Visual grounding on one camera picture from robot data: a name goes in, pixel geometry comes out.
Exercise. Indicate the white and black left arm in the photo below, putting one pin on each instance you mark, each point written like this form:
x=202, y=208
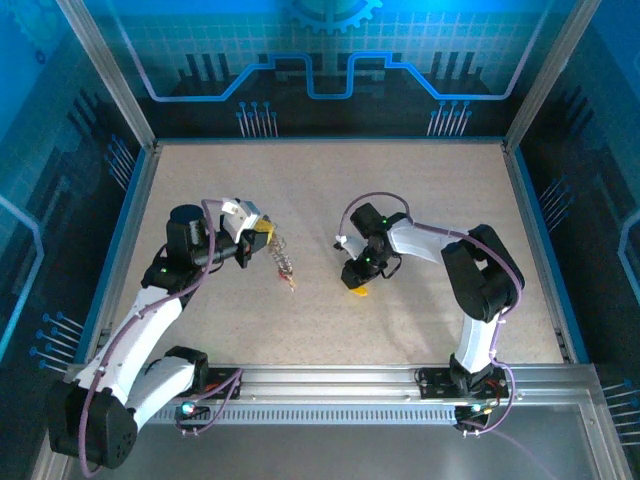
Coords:
x=145, y=325

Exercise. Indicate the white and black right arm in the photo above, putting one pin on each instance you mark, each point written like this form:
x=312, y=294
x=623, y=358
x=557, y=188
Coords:
x=475, y=340

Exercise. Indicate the small LED controller board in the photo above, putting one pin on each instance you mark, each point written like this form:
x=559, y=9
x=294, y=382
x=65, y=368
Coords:
x=189, y=410
x=475, y=409

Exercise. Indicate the grey metal front panel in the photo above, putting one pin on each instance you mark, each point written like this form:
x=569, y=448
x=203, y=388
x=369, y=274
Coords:
x=350, y=455

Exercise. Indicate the aluminium side rail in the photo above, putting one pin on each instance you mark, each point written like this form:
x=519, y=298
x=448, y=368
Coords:
x=135, y=230
x=537, y=250

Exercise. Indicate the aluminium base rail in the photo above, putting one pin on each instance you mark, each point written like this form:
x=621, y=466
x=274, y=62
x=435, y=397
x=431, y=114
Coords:
x=325, y=382

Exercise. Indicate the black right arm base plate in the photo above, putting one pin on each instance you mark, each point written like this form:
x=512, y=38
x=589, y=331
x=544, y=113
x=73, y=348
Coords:
x=435, y=382

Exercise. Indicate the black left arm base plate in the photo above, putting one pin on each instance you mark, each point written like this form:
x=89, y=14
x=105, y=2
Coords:
x=225, y=377

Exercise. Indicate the aluminium frame post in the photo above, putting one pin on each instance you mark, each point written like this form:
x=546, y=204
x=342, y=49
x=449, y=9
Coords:
x=107, y=70
x=550, y=70

